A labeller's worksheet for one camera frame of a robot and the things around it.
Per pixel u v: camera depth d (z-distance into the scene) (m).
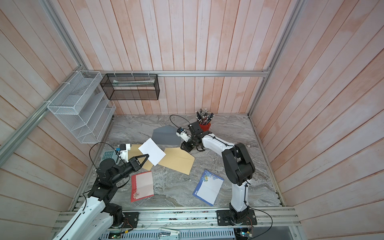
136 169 0.65
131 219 0.73
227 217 0.71
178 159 0.97
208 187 0.84
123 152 0.68
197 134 0.74
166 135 1.09
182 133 0.84
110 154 0.96
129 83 0.88
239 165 0.51
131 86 0.97
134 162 0.66
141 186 0.84
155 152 0.77
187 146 0.83
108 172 0.57
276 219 0.75
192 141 0.80
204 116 0.95
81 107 0.73
